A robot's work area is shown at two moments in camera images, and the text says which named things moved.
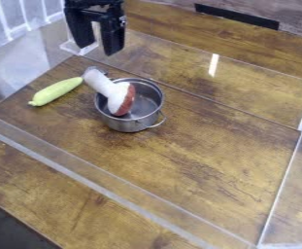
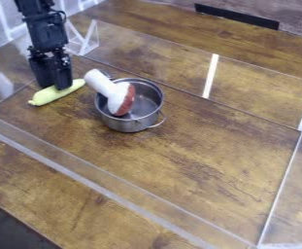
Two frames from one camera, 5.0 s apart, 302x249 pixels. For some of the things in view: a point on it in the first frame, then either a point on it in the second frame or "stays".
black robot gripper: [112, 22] to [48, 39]
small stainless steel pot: [144, 113] stays
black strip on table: [251, 19] stays
